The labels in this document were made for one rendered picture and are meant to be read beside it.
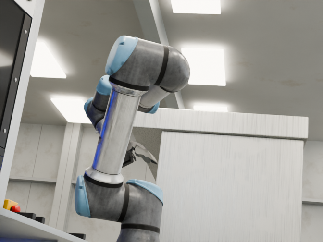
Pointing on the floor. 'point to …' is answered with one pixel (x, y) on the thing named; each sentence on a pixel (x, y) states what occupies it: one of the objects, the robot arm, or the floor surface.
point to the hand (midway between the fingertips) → (137, 173)
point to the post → (19, 99)
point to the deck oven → (226, 174)
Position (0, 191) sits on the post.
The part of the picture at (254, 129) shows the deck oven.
